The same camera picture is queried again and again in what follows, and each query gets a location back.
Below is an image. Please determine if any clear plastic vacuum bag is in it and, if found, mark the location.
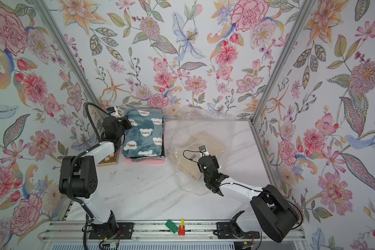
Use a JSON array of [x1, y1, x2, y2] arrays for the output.
[[168, 106, 236, 196]]

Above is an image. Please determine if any wooden chessboard box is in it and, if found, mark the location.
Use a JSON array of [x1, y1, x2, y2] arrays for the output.
[[98, 152, 119, 167]]

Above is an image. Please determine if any black white patterned blanket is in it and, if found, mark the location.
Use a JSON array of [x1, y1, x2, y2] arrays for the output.
[[124, 118, 164, 159]]

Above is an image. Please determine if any red yellow clip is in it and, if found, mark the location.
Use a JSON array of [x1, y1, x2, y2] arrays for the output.
[[178, 219, 185, 236]]

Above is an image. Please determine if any green tag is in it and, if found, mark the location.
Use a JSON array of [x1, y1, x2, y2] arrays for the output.
[[165, 219, 179, 234]]

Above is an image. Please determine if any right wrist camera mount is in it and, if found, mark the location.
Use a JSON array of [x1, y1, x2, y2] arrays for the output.
[[199, 145, 209, 157]]

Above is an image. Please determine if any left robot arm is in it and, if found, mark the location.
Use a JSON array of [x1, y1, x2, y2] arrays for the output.
[[58, 116, 132, 225]]

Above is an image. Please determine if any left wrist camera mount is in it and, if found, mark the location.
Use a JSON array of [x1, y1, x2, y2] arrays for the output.
[[106, 107, 121, 118]]

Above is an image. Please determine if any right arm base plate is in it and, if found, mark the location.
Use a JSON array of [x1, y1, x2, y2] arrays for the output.
[[213, 222, 252, 239]]

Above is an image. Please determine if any pink blanket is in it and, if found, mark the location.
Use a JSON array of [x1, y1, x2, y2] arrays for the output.
[[124, 158, 165, 165]]

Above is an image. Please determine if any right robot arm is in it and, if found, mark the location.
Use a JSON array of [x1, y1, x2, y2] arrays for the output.
[[198, 155, 302, 243]]

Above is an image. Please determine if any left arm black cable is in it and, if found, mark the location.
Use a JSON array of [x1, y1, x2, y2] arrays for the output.
[[67, 102, 111, 250]]

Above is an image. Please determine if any cream blanket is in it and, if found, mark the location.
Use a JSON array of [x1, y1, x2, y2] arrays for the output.
[[169, 131, 226, 181]]

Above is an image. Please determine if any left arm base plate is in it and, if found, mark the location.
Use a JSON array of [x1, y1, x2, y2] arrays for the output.
[[89, 222, 134, 240]]

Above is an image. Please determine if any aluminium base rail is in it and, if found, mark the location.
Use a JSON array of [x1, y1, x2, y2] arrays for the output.
[[37, 219, 257, 243]]

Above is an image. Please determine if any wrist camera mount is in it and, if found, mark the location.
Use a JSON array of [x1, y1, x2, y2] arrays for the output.
[[106, 107, 121, 118], [199, 145, 209, 157]]

